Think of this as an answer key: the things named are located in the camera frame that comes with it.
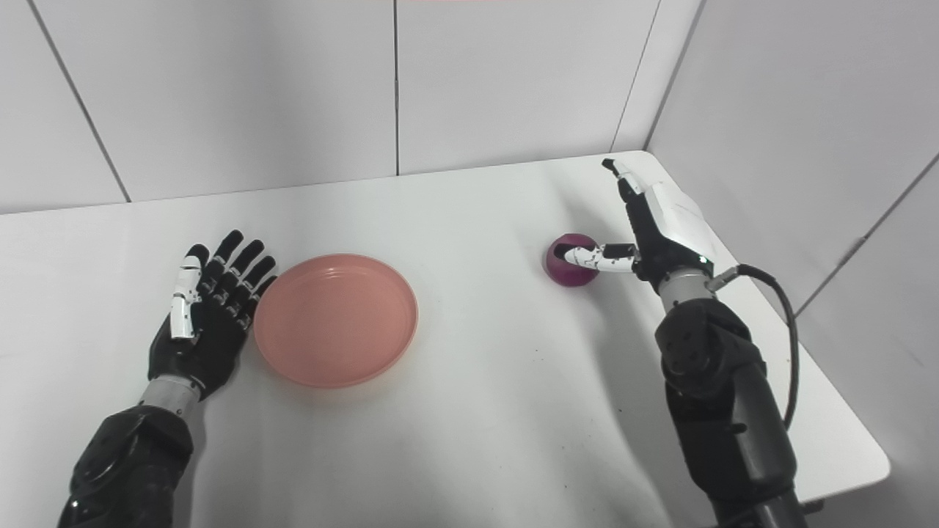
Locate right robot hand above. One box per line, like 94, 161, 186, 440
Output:
553, 157, 717, 294

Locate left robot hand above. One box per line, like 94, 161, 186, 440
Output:
147, 230, 279, 401

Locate purple red onion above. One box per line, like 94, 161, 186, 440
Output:
545, 233, 600, 287

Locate pink plastic plate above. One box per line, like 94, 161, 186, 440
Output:
253, 254, 420, 389

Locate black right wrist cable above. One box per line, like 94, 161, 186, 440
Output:
704, 263, 800, 431

